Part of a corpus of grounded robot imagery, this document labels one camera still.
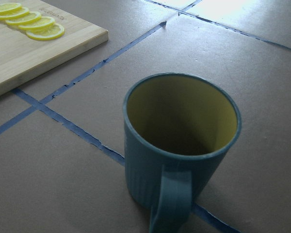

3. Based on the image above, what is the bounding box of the blue mug yellow inside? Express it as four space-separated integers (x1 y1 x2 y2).
123 73 241 233

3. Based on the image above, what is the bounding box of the lemon slice nearest robot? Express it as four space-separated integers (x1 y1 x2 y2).
26 23 65 41

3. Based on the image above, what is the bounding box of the bamboo cutting board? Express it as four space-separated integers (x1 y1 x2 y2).
0 0 109 96

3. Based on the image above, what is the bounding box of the middle lemon slice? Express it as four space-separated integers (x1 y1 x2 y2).
5 11 42 25

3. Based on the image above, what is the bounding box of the lemon slice farthest from robot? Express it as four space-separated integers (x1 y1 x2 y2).
0 2 22 14

